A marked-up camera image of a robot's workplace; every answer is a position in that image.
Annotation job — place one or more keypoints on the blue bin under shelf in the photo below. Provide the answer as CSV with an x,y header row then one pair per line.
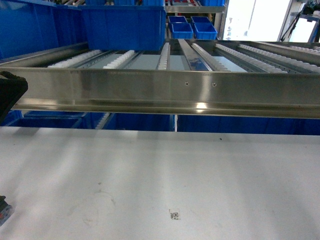
x,y
49,122
248,125

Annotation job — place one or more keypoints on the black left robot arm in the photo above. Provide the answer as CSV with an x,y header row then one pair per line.
x,y
12,88

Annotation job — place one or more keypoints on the black red device at edge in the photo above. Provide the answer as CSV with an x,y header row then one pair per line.
x,y
6,210

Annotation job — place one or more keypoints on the small blue bin back left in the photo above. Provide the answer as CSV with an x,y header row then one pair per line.
x,y
177,19

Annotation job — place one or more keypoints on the blue bin under shelf left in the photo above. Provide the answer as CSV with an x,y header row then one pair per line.
x,y
49,122

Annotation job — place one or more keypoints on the stainless steel roller shelf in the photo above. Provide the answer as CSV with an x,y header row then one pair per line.
x,y
185,77

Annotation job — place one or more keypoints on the blue bin under shelf right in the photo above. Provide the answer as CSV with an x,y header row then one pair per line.
x,y
248,125

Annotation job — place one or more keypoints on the large blue bin far left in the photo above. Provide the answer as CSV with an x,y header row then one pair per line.
x,y
28,26

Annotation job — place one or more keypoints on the small blue bin front right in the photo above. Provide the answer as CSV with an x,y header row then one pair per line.
x,y
205,31

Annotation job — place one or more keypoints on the QR code sticker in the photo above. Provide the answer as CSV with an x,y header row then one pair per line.
x,y
175,213

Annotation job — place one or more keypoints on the small blue bin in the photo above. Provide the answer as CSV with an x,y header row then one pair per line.
x,y
205,31
177,19
200,19
181,30

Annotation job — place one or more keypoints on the small blue bin front left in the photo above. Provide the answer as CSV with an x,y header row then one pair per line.
x,y
181,30

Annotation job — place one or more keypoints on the small blue bin back right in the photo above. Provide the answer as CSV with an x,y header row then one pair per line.
x,y
200,19

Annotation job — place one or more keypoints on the large blue bin on shelf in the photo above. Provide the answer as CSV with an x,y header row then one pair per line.
x,y
124,27

